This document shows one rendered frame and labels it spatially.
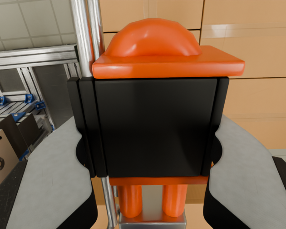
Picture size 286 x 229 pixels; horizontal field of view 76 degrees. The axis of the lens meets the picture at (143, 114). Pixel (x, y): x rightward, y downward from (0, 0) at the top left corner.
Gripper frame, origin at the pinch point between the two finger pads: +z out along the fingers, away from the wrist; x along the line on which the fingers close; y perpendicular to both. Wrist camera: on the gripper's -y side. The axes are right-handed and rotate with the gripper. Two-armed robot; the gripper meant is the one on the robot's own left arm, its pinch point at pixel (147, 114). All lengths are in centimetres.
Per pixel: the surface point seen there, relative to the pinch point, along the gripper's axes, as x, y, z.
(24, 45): -81, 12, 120
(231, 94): 39, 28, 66
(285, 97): 64, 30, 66
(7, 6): -84, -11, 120
